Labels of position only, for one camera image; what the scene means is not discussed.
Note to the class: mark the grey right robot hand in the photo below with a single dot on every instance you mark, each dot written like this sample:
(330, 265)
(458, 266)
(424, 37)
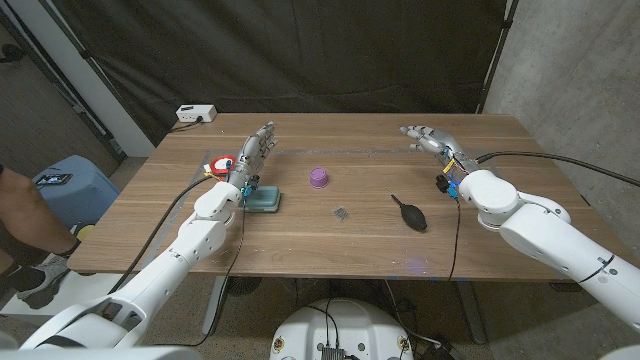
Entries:
(440, 144)

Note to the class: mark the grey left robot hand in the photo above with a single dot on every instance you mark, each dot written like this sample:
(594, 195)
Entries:
(250, 157)

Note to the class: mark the black rubber air blower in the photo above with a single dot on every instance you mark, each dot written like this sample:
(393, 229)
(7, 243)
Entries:
(414, 218)

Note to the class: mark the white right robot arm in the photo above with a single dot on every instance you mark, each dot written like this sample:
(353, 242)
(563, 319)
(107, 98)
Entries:
(550, 240)

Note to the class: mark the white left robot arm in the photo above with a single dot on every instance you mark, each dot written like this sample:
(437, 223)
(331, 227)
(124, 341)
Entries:
(165, 270)

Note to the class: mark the red tape roll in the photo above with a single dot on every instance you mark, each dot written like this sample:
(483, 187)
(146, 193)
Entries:
(219, 164)

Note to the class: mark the purple cup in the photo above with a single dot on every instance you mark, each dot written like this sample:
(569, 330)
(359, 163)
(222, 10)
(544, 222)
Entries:
(319, 178)

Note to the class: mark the white power strip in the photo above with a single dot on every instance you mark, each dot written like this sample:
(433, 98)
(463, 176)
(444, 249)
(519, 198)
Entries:
(196, 113)

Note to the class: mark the black backdrop stand pole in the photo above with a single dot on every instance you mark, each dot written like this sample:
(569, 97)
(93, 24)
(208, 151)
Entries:
(495, 60)

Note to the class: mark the small dark metal clip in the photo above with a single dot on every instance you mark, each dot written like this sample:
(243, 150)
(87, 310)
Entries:
(341, 213)

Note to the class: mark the black backdrop cloth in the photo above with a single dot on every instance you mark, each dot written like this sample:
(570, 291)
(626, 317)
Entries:
(300, 50)

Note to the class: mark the grey table leg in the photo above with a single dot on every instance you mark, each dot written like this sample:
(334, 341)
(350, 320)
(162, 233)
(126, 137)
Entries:
(214, 305)
(471, 312)

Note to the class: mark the blue plastic stool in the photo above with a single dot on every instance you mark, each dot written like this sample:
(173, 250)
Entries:
(75, 192)

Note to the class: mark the yellow round object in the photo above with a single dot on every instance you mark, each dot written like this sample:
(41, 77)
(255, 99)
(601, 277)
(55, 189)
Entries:
(86, 232)

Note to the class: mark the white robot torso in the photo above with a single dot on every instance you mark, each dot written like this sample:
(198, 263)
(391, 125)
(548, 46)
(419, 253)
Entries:
(342, 327)

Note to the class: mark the black smartphone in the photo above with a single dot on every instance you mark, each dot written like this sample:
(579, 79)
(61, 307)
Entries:
(54, 179)

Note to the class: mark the white floor platform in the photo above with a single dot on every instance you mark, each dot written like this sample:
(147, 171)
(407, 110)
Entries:
(85, 297)

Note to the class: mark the person's bare leg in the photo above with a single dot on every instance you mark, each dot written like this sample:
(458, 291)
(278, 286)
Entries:
(25, 215)

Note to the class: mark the grey and black sneaker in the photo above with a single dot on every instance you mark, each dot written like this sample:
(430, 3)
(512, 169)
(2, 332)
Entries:
(42, 280)

